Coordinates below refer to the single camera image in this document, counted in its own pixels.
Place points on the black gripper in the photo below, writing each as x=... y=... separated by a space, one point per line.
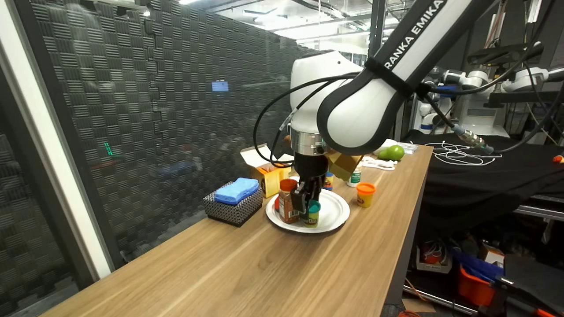
x=309 y=167

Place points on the orange-lid spice bottle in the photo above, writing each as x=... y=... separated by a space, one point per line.
x=288 y=202

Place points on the orange-lid dough container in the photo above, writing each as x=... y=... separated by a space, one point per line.
x=366 y=193

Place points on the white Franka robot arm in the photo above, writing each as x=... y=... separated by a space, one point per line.
x=359 y=110

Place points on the white paper plate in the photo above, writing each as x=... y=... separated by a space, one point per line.
x=336 y=213

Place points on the yellow open cardboard box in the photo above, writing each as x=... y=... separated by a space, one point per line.
x=270 y=177

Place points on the green-label white supplement bottle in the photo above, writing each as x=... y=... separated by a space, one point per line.
x=355 y=177

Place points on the blue sponge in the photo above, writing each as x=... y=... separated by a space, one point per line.
x=237 y=190

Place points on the green pear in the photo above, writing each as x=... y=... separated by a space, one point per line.
x=392 y=153

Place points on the black cloth covered table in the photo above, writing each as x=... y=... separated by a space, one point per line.
x=487 y=186

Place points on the orange storage bin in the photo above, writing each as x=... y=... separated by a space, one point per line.
x=477 y=288

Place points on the white lab equipment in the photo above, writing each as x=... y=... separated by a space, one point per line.
x=477 y=81

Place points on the small orange object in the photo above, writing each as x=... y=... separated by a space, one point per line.
x=558 y=158

